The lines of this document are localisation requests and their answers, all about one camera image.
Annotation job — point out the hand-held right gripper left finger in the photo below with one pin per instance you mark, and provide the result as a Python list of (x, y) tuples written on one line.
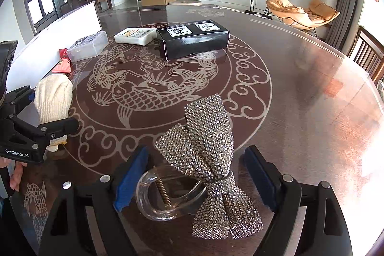
[(132, 178)]

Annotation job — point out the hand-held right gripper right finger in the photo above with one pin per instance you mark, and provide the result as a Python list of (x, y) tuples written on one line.
[(261, 178)]

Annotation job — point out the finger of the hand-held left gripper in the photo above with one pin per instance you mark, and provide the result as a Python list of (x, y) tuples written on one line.
[(21, 97), (60, 125)]

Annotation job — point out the cream knitted glove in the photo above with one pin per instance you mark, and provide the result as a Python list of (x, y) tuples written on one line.
[(52, 100)]

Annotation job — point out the red snack packet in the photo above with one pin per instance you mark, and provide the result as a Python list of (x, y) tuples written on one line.
[(63, 64)]

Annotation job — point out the rhinestone bow hair clip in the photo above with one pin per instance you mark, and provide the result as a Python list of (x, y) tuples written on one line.
[(207, 136)]

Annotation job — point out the clear plastic container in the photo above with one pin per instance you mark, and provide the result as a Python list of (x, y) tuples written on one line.
[(90, 47)]

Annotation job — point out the person's left hand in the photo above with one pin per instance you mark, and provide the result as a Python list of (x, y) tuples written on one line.
[(16, 178)]

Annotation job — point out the white foam board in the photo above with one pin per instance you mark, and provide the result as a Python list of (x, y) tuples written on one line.
[(69, 25)]

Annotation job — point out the white box with colourful label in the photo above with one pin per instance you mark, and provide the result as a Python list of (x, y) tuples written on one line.
[(135, 37)]

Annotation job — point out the black cardboard box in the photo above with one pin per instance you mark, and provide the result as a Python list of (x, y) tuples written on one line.
[(192, 43)]

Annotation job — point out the wooden slatted chair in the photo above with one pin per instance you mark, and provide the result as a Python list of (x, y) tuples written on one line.
[(367, 53)]

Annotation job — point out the orange leather lounge chair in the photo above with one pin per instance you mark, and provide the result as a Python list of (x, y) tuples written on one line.
[(322, 13), (282, 8)]

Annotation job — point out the black folding stand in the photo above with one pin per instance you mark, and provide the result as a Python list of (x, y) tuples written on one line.
[(251, 5)]

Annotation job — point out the round cream coffee table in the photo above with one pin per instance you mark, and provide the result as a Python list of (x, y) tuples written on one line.
[(187, 3)]

